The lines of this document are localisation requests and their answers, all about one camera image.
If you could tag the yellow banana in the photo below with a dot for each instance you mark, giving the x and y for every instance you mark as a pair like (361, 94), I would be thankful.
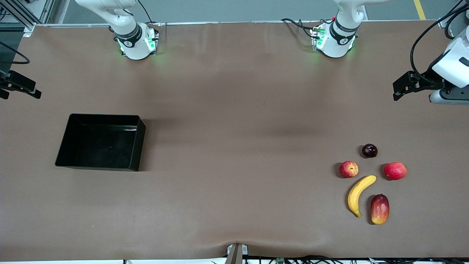
(357, 192)

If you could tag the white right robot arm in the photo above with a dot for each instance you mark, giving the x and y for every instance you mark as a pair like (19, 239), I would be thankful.
(133, 40)

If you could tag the dark purple plum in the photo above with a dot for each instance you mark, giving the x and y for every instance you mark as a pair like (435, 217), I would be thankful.
(369, 150)

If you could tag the black rectangular plastic box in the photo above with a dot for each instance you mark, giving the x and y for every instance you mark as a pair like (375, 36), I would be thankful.
(99, 145)

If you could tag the red yellow mango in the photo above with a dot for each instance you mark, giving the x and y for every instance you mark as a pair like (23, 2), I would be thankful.
(380, 209)

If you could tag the aluminium frame profile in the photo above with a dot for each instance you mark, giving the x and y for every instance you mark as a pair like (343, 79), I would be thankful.
(22, 13)

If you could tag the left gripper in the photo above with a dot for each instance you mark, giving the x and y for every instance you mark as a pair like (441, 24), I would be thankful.
(426, 79)

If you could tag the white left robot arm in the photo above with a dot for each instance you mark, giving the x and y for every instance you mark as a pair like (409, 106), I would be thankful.
(337, 40)

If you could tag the red round peach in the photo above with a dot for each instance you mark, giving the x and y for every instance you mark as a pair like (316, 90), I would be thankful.
(395, 171)

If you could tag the red yellow apple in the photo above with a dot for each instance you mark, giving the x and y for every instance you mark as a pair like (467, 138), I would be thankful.
(348, 169)

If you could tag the grey metal table bracket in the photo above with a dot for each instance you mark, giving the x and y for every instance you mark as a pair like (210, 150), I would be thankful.
(236, 253)

